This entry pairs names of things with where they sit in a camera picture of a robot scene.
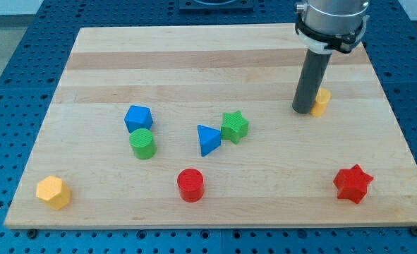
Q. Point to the blue triangle block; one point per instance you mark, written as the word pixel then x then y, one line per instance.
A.
pixel 209 139

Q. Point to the light wooden board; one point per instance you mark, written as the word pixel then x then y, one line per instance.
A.
pixel 192 126

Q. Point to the yellow block behind rod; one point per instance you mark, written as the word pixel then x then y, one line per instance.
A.
pixel 322 99

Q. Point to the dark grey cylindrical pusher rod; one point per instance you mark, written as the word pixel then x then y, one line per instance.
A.
pixel 310 79

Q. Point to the red cylinder block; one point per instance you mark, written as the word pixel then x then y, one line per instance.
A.
pixel 191 185

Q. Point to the green cylinder block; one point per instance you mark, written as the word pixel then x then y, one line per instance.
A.
pixel 142 143

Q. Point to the green star block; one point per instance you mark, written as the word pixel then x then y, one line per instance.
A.
pixel 234 127

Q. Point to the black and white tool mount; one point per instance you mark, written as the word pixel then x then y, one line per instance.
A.
pixel 320 43

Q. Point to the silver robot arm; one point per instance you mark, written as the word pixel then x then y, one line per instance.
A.
pixel 325 26

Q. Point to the red star block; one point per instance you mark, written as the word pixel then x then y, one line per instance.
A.
pixel 352 184

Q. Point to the blue cube block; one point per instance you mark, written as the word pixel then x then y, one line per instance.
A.
pixel 138 117

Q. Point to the yellow hexagon block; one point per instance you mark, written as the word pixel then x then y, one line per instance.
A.
pixel 53 192

